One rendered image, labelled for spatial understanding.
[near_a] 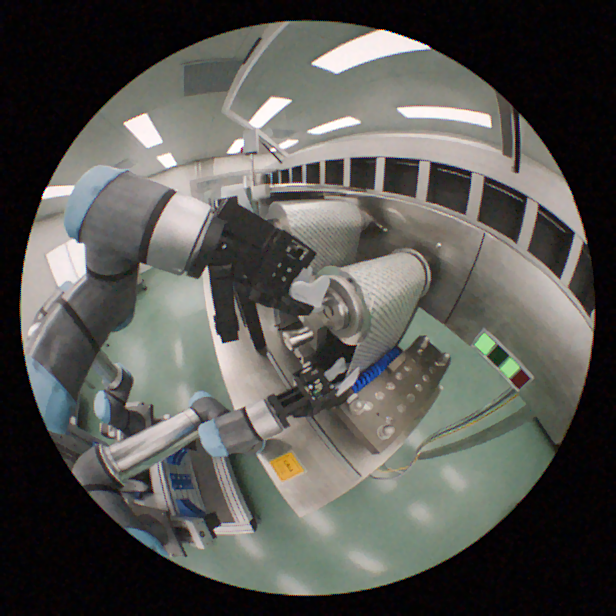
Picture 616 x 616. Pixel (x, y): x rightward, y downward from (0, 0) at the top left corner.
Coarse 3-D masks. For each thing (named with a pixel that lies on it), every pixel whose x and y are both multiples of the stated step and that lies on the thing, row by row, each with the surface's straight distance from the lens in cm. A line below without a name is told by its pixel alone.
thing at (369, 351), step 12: (408, 312) 46; (396, 324) 42; (372, 336) 33; (384, 336) 40; (396, 336) 51; (360, 348) 33; (372, 348) 39; (384, 348) 48; (360, 360) 38; (372, 360) 47; (348, 372) 39; (360, 372) 47
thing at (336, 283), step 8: (336, 280) 27; (336, 288) 27; (344, 288) 26; (344, 296) 26; (352, 296) 25; (352, 304) 26; (352, 312) 26; (360, 312) 26; (352, 320) 27; (360, 320) 27; (344, 328) 30; (352, 328) 28; (344, 336) 31; (352, 336) 29
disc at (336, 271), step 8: (320, 272) 31; (328, 272) 29; (336, 272) 27; (344, 272) 26; (344, 280) 26; (352, 280) 25; (352, 288) 26; (360, 288) 25; (360, 296) 25; (360, 304) 25; (368, 304) 25; (368, 312) 25; (368, 320) 26; (328, 328) 36; (360, 328) 28; (368, 328) 26; (336, 336) 34; (360, 336) 28; (352, 344) 31
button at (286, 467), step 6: (282, 456) 52; (288, 456) 52; (270, 462) 53; (276, 462) 52; (282, 462) 52; (288, 462) 52; (294, 462) 52; (276, 468) 52; (282, 468) 52; (288, 468) 52; (294, 468) 52; (300, 468) 52; (276, 474) 53; (282, 474) 52; (288, 474) 52; (294, 474) 52; (282, 480) 52
